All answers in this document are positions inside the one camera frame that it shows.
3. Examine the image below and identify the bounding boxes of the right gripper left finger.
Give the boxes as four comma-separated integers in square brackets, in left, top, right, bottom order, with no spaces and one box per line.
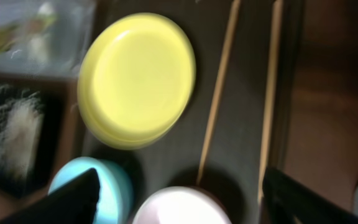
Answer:
[0,169,100,224]

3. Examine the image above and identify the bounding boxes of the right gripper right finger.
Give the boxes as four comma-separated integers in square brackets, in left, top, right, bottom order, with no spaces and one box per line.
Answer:
[262,167,358,224]

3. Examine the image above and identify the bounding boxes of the light blue bowl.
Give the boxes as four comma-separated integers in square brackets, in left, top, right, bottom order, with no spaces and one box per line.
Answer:
[48,157,134,224]

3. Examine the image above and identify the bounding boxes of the rice food scraps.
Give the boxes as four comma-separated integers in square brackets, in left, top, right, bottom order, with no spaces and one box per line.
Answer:
[0,83,46,181]

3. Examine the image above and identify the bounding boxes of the yellow round plate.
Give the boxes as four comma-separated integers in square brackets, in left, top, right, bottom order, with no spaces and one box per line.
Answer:
[77,12,196,150]

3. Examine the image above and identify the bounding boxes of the white tissue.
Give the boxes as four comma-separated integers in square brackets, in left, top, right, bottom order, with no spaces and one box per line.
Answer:
[27,2,57,66]

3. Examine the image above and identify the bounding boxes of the green snack wrapper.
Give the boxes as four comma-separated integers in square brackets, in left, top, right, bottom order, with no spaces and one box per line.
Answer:
[0,14,58,55]

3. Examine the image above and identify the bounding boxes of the dark brown serving tray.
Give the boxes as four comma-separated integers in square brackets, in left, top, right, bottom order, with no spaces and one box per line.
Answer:
[82,0,304,223]

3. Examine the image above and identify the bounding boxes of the black plastic tray bin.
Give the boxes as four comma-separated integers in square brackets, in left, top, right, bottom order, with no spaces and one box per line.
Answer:
[0,74,71,198]

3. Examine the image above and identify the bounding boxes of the white pink bowl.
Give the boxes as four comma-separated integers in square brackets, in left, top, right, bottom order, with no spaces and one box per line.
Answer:
[132,186,231,224]

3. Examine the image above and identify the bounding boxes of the left wooden chopstick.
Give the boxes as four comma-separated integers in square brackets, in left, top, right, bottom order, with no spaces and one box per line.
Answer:
[196,0,242,186]

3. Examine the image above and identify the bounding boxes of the wooden chopstick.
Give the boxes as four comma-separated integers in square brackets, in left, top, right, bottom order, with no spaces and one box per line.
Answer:
[196,0,242,186]
[258,0,284,206]

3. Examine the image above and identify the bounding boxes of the right wooden chopstick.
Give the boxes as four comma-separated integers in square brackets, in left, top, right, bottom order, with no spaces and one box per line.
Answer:
[258,0,284,206]

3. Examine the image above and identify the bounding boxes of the clear plastic bin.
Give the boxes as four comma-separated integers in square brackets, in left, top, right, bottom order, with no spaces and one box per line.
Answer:
[0,0,96,78]

